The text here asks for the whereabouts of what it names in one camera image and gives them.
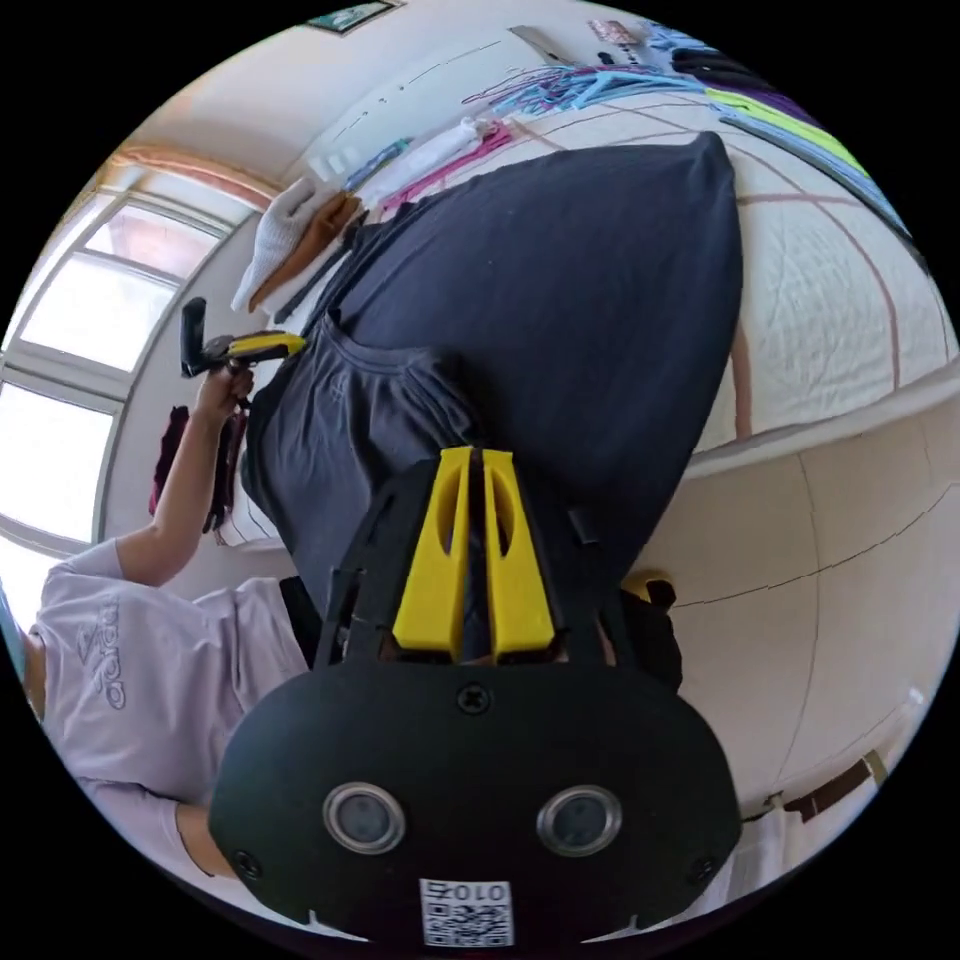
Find person's left hand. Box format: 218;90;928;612
196;365;256;425

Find black short sleeve shirt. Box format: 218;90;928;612
239;131;745;628

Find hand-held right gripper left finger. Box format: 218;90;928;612
392;446;475;651

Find pile of dark and neon clothes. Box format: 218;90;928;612
667;41;931;249

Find person's right forearm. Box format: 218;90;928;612
173;802;240;880

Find window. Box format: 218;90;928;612
0;183;253;579

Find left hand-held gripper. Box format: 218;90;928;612
199;333;308;378

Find dark red hanging clothes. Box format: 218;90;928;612
147;403;250;535

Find heap of coloured clothes hangers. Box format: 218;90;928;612
461;61;710;118

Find bed with white quilt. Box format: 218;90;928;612
213;71;960;553

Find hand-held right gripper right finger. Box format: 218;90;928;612
482;449;562;655

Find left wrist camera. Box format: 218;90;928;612
179;296;210;381

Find white and pink clothes on hangers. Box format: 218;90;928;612
346;116;519;215

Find person's left forearm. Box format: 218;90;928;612
116;408;226;588

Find person's body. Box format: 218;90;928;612
14;536;331;886

